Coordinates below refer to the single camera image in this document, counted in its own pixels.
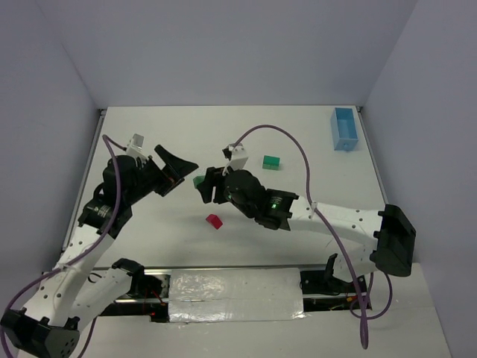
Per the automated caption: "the light green long block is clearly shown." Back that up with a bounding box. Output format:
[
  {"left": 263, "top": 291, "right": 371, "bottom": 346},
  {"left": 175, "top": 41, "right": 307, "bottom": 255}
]
[{"left": 192, "top": 175, "right": 205, "bottom": 189}]

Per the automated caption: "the red wood block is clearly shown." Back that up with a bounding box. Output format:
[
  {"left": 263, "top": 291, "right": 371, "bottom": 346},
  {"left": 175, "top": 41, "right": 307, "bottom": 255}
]
[{"left": 206, "top": 214, "right": 223, "bottom": 230}]

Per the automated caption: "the dark green wood block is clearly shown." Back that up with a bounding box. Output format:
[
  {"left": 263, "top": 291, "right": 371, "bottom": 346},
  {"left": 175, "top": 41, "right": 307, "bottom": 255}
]
[{"left": 262, "top": 155, "right": 280, "bottom": 170}]

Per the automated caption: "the blue plastic box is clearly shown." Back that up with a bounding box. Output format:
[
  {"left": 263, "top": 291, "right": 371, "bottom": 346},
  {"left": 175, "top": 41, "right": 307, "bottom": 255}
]
[{"left": 330, "top": 107, "right": 358, "bottom": 151}]

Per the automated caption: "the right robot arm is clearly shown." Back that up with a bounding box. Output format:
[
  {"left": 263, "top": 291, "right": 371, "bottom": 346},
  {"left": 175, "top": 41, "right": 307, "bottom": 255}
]
[{"left": 195, "top": 167, "right": 417, "bottom": 282}]

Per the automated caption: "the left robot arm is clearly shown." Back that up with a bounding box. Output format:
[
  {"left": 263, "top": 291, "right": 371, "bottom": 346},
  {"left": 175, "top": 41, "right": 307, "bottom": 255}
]
[{"left": 1, "top": 145, "right": 198, "bottom": 357}]

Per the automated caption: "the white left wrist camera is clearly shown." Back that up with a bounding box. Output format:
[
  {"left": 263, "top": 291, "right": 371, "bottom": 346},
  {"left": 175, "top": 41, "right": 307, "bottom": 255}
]
[{"left": 125, "top": 134, "right": 146, "bottom": 160}]

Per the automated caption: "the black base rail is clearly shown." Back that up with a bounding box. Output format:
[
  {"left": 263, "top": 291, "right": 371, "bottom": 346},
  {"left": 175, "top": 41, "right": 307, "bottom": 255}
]
[{"left": 102, "top": 266, "right": 356, "bottom": 324}]

